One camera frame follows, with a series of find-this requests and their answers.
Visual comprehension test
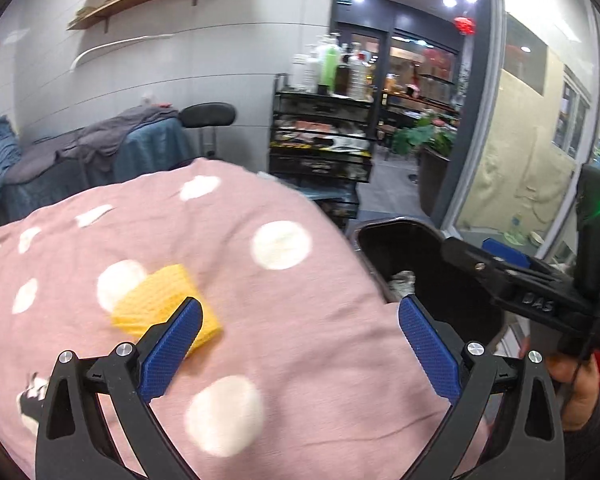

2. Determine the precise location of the yellow foam fruit net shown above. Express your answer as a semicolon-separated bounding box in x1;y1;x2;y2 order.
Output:
111;264;223;356

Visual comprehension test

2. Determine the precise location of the small white paper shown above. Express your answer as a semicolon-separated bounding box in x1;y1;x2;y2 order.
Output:
388;270;416;300

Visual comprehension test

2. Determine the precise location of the black trash bin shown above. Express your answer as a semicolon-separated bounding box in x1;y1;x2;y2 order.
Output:
349;217;506;351

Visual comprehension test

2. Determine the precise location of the right hand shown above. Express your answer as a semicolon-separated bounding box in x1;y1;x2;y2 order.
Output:
543;353;600;432

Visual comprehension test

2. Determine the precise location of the pink polka dot duvet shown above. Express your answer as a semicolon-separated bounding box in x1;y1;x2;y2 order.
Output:
0;159;449;479

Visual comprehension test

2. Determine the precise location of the potted green plant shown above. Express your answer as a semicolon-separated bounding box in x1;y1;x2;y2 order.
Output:
391;115;456;216

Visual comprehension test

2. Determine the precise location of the black drawer cart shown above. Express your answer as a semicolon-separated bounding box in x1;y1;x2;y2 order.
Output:
268;74;375;231

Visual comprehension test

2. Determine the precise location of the blue massage bed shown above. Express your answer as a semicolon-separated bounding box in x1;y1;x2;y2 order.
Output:
0;105;194;226

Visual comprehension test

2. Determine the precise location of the grey blanket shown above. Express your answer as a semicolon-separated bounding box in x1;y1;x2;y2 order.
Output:
4;105;178;185

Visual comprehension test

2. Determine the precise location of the clear large bottle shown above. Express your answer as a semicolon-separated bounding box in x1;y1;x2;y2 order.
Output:
348;52;367;101

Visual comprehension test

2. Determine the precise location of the dark brown bottle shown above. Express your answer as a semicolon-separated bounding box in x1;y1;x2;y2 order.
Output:
334;54;351;96

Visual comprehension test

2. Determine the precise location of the green bottle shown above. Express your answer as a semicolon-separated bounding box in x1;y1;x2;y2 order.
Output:
320;40;341;92

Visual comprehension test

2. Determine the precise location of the white bottle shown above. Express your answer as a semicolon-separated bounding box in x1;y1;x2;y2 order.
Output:
289;52;321;93

